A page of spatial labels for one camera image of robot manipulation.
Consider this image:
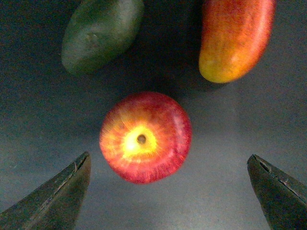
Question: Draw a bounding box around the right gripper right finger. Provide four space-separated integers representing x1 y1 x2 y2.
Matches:
247 154 307 230

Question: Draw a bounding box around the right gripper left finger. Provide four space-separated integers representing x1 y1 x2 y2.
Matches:
0 152 91 230

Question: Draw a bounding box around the red yellow apple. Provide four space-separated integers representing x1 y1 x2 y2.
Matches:
99 92 192 184

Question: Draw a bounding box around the red orange mango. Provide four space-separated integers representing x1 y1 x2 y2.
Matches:
199 0 276 83

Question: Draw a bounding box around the dark green avocado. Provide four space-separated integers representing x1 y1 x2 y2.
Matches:
61 0 144 74

